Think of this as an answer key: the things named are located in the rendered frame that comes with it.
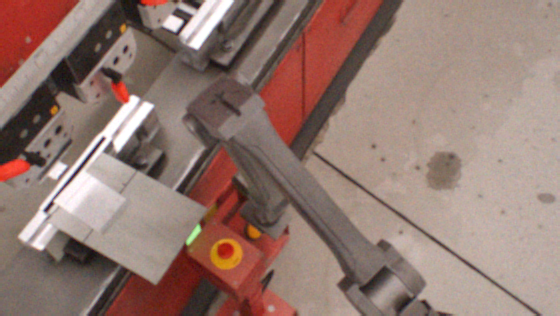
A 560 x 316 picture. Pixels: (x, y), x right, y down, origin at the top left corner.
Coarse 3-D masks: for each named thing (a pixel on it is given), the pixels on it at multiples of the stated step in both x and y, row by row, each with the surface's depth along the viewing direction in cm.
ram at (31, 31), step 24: (0, 0) 99; (24, 0) 103; (48, 0) 107; (72, 0) 112; (0, 24) 101; (24, 24) 105; (48, 24) 110; (0, 48) 103; (24, 48) 107; (0, 72) 105; (48, 72) 115; (24, 96) 112; (0, 120) 110
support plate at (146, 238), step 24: (96, 168) 146; (120, 168) 145; (144, 192) 143; (168, 192) 142; (72, 216) 141; (120, 216) 140; (144, 216) 140; (168, 216) 140; (192, 216) 140; (96, 240) 138; (120, 240) 138; (144, 240) 138; (168, 240) 138; (144, 264) 136; (168, 264) 135
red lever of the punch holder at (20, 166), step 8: (24, 152) 118; (32, 152) 118; (16, 160) 114; (24, 160) 115; (32, 160) 116; (40, 160) 117; (0, 168) 111; (8, 168) 112; (16, 168) 113; (24, 168) 114; (0, 176) 110; (8, 176) 111
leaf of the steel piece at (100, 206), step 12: (96, 180) 144; (84, 192) 143; (96, 192) 143; (108, 192) 143; (72, 204) 142; (84, 204) 142; (96, 204) 142; (108, 204) 141; (120, 204) 141; (84, 216) 140; (96, 216) 140; (108, 216) 140; (96, 228) 139; (108, 228) 139
